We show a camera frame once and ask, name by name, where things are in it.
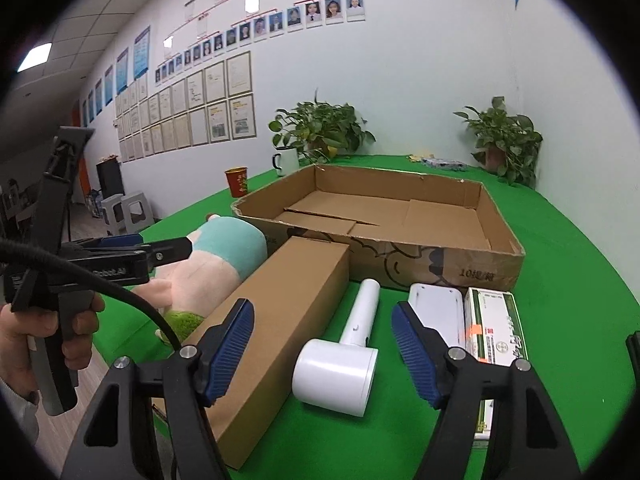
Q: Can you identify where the ceiling light panel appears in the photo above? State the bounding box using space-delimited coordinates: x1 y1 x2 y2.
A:
17 42 53 75

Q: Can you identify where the row of blue wall posters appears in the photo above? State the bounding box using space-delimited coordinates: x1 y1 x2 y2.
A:
80 26 151 128

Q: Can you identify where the white mug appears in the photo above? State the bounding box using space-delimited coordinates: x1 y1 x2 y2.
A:
272 147 300 177

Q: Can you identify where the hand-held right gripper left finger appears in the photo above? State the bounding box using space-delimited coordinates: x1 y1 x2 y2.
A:
60 298 256 480

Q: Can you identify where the pink and teal plush toy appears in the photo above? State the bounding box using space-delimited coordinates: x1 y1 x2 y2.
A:
132 214 269 344

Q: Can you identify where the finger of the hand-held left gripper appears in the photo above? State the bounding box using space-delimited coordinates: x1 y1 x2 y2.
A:
80 233 146 251
147 237 194 266

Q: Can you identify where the white handheld device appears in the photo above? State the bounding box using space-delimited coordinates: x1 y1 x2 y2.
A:
292 278 381 418

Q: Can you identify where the group of framed certificates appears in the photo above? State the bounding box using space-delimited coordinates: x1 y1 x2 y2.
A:
112 51 257 163

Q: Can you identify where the bushy potted plant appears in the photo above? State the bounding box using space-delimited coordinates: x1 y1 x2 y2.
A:
268 89 377 166

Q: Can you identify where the potted plant in brown pot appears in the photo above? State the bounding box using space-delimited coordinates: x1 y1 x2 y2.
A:
453 96 544 187

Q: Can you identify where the row of portrait photos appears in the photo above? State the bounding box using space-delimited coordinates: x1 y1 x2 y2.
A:
154 0 367 87

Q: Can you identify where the person's left hand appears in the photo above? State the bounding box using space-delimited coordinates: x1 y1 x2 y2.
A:
0 290 107 401

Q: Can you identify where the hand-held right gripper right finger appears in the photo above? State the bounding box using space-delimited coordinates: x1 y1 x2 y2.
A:
391 301 583 480

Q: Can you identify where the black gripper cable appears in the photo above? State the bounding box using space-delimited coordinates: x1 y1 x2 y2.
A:
0 238 183 357

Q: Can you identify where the grey plastic stool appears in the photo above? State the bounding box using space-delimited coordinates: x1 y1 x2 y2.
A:
101 193 126 236
121 197 154 234

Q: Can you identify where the white plastic device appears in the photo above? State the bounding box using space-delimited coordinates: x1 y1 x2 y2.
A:
407 283 469 352

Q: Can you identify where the person's left forearm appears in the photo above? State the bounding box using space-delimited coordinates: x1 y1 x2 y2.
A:
0 379 42 448

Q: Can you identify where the large cardboard box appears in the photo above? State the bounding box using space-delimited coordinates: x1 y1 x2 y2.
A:
231 162 526 294

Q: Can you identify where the red paper cup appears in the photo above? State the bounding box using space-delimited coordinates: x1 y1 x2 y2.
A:
224 166 251 199

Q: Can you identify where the long brown cardboard box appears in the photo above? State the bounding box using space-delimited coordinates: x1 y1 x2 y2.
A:
152 236 351 471

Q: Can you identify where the black cabinet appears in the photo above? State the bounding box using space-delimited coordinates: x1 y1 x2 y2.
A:
96 160 125 201

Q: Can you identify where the green and white medicine box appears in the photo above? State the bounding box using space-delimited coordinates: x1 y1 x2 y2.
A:
462 287 531 442

